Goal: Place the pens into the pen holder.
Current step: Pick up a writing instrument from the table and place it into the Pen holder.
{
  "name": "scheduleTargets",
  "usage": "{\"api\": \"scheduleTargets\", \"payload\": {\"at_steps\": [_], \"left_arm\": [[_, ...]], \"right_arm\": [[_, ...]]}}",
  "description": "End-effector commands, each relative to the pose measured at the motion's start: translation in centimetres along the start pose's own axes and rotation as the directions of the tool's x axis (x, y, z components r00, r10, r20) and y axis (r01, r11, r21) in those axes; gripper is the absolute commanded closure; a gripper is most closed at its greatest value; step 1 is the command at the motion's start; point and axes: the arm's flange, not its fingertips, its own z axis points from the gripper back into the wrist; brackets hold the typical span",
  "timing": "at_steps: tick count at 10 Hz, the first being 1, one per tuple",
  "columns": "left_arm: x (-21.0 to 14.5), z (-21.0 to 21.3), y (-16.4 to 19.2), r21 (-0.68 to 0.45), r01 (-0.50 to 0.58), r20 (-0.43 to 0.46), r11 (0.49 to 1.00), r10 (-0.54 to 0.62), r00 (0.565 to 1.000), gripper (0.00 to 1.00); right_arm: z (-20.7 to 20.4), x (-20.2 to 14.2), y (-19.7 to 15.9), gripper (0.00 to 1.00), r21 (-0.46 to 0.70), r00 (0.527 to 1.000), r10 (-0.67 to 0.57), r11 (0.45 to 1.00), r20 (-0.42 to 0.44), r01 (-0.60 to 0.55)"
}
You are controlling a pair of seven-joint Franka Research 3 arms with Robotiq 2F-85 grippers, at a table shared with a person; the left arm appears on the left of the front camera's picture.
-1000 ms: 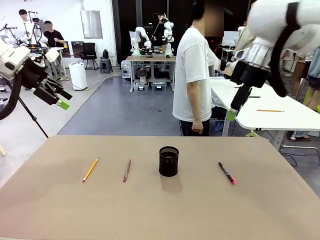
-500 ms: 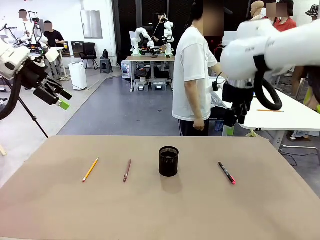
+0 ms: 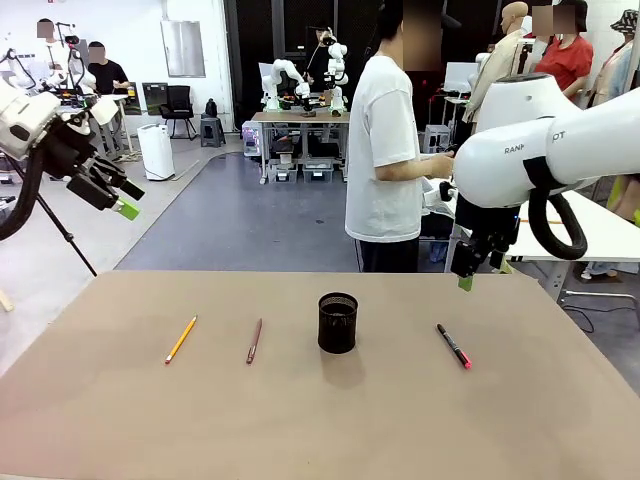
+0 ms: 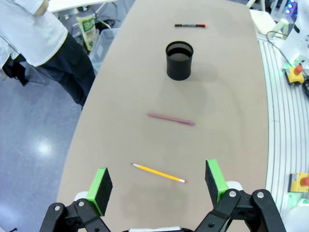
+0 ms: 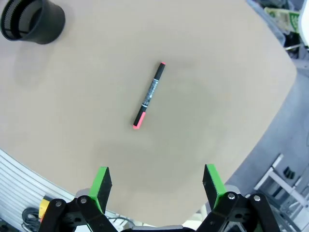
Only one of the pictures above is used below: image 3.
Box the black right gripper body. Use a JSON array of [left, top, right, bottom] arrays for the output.
[[455, 195, 522, 250]]

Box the computer tower with lights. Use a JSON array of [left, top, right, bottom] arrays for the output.
[[242, 121, 264, 159]]

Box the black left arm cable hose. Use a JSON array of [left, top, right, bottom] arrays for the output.
[[0, 142, 51, 242]]

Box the grey storage bin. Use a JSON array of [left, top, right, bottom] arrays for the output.
[[268, 160, 300, 185], [302, 160, 335, 184]]

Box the person in red shirt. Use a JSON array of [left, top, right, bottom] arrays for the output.
[[532, 0, 595, 106]]

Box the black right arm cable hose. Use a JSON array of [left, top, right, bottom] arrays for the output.
[[527, 189, 589, 260]]

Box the yellow pencil with red eraser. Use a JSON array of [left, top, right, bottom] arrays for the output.
[[164, 315, 199, 365]]

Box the mannequin with bucket hat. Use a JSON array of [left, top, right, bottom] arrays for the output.
[[587, 9, 640, 109]]

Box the person's right forearm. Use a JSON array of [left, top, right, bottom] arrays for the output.
[[374, 157, 434, 182]]

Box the white monitor screen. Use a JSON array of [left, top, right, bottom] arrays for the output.
[[443, 62, 480, 94]]

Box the dark display panel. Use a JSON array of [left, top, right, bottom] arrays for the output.
[[142, 82, 169, 116]]

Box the black mesh pen holder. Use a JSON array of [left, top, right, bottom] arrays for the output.
[[317, 292, 360, 355]]

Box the metal wall panel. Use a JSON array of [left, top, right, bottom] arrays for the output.
[[160, 19, 207, 79]]

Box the white computer case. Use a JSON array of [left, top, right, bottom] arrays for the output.
[[423, 124, 452, 154]]

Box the black office chair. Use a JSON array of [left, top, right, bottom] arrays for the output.
[[159, 85, 199, 140]]

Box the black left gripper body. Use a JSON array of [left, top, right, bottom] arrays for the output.
[[34, 115, 109, 187]]

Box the dark red pen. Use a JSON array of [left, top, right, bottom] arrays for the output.
[[245, 317, 264, 365]]

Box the person in white t-shirt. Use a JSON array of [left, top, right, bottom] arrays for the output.
[[344, 0, 444, 274]]

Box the black marker with pink cap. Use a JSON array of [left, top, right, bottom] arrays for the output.
[[436, 323, 473, 370]]

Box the grey step stool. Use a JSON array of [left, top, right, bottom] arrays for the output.
[[199, 115, 227, 149]]

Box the wooden background table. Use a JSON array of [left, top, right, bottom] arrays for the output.
[[250, 110, 351, 185]]

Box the mannequin with beige coat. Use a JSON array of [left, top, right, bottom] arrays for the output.
[[462, 2, 532, 124]]

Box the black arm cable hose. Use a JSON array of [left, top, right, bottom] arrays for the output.
[[0, 142, 51, 242], [527, 189, 589, 260]]

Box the background person in black t-shirt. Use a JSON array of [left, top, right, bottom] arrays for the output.
[[87, 42, 132, 96]]

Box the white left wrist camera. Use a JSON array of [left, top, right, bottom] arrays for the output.
[[89, 97, 120, 126]]

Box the black floor cable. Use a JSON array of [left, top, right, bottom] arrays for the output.
[[562, 299, 596, 335]]

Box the person's right hand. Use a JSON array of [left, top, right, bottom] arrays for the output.
[[427, 152, 456, 176]]

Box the white side table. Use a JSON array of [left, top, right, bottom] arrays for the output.
[[504, 188, 640, 306]]

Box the background person in white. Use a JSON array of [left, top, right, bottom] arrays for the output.
[[37, 18, 69, 84]]

